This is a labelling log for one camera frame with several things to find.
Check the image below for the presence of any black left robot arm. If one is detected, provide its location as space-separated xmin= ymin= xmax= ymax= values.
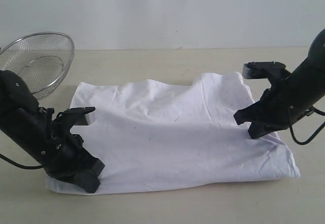
xmin=1 ymin=70 xmax=105 ymax=194

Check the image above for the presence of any metal wire mesh basket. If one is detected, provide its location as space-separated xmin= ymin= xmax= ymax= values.
xmin=1 ymin=31 xmax=75 ymax=100

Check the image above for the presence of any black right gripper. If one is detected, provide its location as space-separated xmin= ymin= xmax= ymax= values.
xmin=234 ymin=82 xmax=305 ymax=139

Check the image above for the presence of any white t-shirt red lettering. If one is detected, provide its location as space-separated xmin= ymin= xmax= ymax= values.
xmin=45 ymin=72 xmax=301 ymax=195

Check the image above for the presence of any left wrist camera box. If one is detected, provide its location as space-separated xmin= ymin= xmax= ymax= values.
xmin=54 ymin=107 xmax=95 ymax=132

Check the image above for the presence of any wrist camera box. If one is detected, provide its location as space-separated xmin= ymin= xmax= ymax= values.
xmin=54 ymin=107 xmax=95 ymax=132
xmin=242 ymin=61 xmax=291 ymax=86

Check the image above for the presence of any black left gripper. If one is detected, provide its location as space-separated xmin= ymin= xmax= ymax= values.
xmin=43 ymin=130 xmax=105 ymax=194

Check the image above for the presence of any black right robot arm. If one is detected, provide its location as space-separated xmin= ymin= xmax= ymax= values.
xmin=234 ymin=31 xmax=324 ymax=139

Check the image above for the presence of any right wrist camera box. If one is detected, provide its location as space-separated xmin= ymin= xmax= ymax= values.
xmin=242 ymin=61 xmax=291 ymax=86

